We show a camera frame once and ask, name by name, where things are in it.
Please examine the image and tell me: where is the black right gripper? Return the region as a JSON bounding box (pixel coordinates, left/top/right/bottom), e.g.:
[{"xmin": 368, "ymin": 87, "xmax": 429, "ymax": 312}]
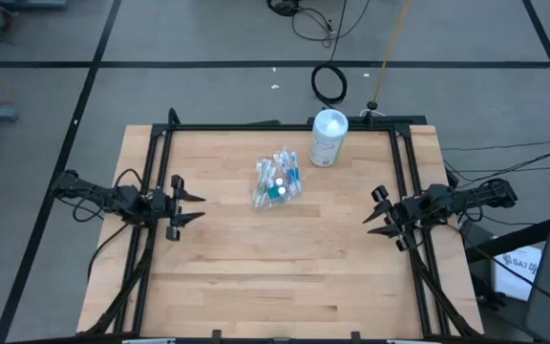
[{"xmin": 362, "ymin": 184, "xmax": 429, "ymax": 253}]

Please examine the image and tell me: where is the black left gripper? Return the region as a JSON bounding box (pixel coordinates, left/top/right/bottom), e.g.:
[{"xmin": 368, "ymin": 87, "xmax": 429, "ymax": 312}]
[{"xmin": 150, "ymin": 174, "xmax": 207, "ymax": 243}]

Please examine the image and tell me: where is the white wipes canister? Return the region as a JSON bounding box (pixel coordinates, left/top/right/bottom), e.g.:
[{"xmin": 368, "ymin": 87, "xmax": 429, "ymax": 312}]
[{"xmin": 307, "ymin": 108, "xmax": 350, "ymax": 168}]

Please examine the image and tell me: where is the black knob with white tie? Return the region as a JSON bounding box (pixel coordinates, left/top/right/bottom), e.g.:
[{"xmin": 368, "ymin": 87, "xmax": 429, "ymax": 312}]
[{"xmin": 358, "ymin": 99, "xmax": 389, "ymax": 118}]

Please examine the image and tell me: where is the black diagonal beam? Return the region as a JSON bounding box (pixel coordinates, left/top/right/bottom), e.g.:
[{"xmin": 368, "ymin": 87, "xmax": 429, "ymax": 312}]
[{"xmin": 464, "ymin": 209, "xmax": 550, "ymax": 263}]

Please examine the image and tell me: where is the white printed paper sheet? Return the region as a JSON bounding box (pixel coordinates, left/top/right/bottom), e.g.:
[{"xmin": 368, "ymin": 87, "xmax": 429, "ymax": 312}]
[{"xmin": 492, "ymin": 246, "xmax": 543, "ymax": 302}]

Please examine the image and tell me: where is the black metal table frame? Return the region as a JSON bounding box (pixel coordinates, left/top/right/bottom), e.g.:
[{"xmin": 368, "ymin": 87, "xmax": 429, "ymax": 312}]
[{"xmin": 76, "ymin": 114, "xmax": 485, "ymax": 344}]

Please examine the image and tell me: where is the thin black floor cable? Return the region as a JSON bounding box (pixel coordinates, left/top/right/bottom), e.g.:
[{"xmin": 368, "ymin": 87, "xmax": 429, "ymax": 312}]
[{"xmin": 440, "ymin": 138, "xmax": 550, "ymax": 152}]

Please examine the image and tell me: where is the coiled black cable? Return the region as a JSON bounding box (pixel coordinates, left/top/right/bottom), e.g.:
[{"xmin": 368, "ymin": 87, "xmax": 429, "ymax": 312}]
[{"xmin": 309, "ymin": 64, "xmax": 349, "ymax": 106}]

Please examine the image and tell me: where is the yellow cable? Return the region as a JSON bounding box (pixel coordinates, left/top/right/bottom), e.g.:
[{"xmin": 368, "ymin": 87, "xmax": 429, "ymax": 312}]
[{"xmin": 372, "ymin": 0, "xmax": 413, "ymax": 104}]

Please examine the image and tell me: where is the thick black floor cable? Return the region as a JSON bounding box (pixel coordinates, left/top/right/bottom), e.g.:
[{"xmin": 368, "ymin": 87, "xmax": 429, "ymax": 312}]
[{"xmin": 446, "ymin": 140, "xmax": 550, "ymax": 188}]

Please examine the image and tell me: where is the tangled black cable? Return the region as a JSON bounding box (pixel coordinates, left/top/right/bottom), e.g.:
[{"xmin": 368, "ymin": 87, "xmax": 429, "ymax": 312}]
[{"xmin": 266, "ymin": 0, "xmax": 372, "ymax": 50}]

